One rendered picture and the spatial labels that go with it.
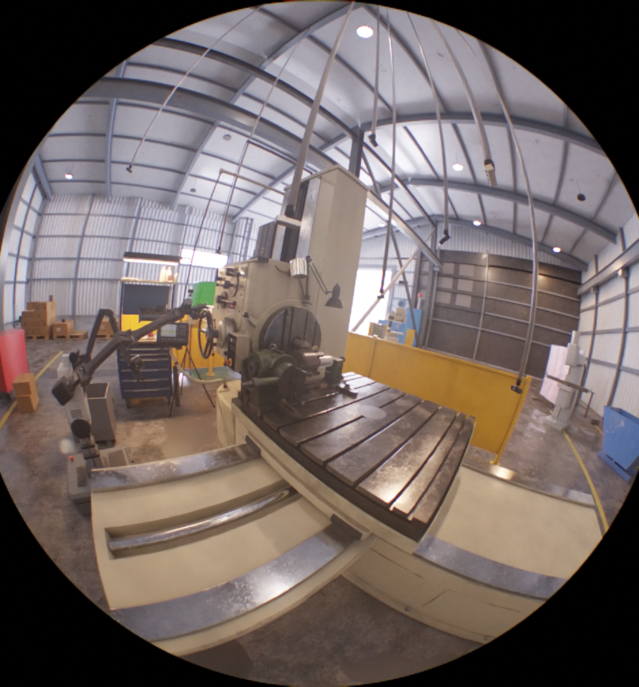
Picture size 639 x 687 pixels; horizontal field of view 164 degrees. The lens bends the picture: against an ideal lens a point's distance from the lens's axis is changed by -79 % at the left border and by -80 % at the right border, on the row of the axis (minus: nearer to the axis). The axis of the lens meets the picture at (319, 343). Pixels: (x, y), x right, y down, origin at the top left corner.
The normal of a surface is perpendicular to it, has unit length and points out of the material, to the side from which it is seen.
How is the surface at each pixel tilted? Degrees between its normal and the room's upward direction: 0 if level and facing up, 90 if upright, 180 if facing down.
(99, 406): 90
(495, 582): 0
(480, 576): 0
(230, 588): 0
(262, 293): 90
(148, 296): 90
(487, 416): 90
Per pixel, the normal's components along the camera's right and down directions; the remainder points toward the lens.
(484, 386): -0.70, 0.02
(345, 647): 0.14, -0.98
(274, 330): 0.69, 0.22
